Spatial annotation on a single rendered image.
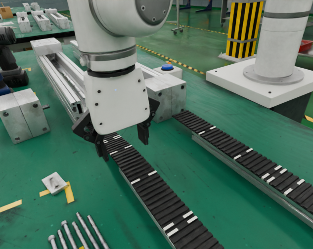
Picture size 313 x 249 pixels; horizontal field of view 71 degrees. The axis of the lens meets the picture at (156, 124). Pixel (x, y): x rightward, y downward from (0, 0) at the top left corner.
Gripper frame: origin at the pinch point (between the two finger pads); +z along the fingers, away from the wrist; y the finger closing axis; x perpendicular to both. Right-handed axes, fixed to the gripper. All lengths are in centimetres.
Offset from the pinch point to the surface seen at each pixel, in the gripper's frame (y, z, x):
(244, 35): 282, 44, 196
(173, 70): 32.6, 0.0, 28.7
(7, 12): -8, -2, 412
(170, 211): -0.1, 2.6, -15.7
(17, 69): -14, -1, 68
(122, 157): -0.8, 2.6, -0.4
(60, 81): -3.7, -2.4, 37.3
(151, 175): 1.4, 2.7, -7.8
